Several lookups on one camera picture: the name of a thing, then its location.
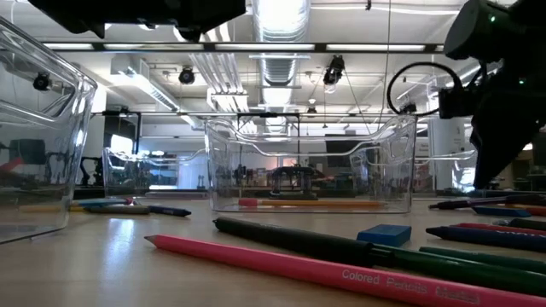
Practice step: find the blue pencil with red end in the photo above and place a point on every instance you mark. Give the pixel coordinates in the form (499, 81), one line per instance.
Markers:
(102, 203)

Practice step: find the white ceiling pipe bundle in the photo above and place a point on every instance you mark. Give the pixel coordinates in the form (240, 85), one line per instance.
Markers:
(222, 85)

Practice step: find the black background rig frame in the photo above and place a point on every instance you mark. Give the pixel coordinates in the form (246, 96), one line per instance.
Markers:
(121, 125)

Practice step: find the lit white screen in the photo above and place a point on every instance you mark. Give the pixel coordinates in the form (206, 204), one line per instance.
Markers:
(121, 145)

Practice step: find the pink colored pencil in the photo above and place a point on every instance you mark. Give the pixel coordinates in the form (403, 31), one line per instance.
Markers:
(298, 266)

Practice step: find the dark blue pen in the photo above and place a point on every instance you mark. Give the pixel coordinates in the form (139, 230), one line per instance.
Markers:
(170, 211)

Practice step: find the black pen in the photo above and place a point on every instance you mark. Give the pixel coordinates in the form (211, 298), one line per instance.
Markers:
(529, 223)

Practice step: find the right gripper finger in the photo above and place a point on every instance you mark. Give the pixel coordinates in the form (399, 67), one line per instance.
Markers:
(495, 145)

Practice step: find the blue crayon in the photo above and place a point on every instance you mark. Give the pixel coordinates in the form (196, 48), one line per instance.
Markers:
(490, 239)

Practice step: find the green pen with dark cap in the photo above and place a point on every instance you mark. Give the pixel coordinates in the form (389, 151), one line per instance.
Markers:
(298, 241)

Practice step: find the black monitor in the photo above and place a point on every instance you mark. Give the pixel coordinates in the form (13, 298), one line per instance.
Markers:
(350, 149)

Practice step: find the silver ventilation duct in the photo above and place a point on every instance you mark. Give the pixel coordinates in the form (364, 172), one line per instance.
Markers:
(279, 68)

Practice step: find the red-orange eraser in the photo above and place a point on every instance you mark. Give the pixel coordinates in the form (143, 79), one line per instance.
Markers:
(10, 165)

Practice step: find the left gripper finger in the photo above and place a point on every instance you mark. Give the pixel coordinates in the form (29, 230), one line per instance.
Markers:
(205, 15)

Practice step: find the white column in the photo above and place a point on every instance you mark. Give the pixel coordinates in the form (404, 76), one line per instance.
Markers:
(445, 140)

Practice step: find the purple pen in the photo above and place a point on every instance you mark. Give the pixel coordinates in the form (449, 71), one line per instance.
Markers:
(469, 202)

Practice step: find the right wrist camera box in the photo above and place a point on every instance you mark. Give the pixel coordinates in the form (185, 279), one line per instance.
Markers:
(455, 102)

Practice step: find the yellow pencil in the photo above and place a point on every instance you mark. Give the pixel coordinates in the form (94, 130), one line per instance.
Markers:
(79, 209)

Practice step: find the clear plastic bin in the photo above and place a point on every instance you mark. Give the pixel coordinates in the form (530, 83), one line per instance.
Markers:
(128, 170)
(64, 128)
(222, 170)
(465, 175)

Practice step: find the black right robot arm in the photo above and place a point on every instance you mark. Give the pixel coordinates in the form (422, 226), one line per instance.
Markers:
(473, 30)

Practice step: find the green marker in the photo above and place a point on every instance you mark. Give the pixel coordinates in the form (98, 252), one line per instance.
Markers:
(490, 258)

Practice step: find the black plastic device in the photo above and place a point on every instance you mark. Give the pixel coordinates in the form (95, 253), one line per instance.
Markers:
(294, 172)

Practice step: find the blue eraser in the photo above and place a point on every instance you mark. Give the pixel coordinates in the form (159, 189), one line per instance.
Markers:
(501, 211)
(384, 235)

